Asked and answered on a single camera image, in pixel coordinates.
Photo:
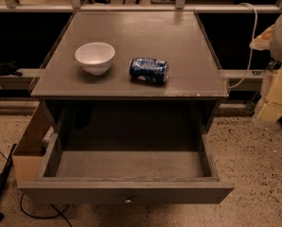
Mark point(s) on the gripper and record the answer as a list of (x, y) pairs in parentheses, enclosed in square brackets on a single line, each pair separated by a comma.
[(270, 105)]

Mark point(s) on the grey top drawer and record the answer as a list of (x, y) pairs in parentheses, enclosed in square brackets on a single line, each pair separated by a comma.
[(129, 154)]

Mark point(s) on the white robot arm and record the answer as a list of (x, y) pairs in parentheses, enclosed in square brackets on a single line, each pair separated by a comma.
[(276, 41)]

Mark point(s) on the grey drawer cabinet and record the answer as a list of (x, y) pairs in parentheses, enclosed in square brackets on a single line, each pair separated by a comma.
[(174, 37)]

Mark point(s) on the blue crushed soda can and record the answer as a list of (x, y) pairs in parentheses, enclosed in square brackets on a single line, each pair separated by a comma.
[(149, 70)]

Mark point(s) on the white bowl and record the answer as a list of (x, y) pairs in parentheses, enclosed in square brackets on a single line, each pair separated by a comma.
[(95, 58)]

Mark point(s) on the black stand bar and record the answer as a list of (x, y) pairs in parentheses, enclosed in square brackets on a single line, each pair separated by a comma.
[(0, 183)]

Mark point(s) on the black object on rail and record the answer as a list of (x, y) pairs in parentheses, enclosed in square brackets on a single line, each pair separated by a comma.
[(9, 68)]

